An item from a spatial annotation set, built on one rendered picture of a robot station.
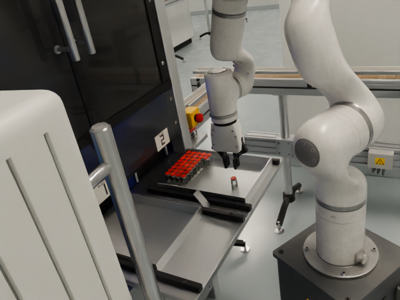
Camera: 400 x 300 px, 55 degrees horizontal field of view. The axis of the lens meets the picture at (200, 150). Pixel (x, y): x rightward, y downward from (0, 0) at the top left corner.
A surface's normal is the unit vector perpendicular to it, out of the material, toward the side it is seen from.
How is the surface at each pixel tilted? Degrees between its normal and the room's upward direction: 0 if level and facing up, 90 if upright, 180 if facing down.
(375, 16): 90
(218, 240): 0
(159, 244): 0
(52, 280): 90
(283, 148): 90
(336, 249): 90
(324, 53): 75
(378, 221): 0
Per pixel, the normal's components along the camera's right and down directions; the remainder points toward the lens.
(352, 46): -0.47, 0.48
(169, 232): -0.16, -0.87
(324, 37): 0.22, 0.11
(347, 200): -0.07, 0.47
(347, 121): 0.22, -0.52
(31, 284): 0.92, 0.04
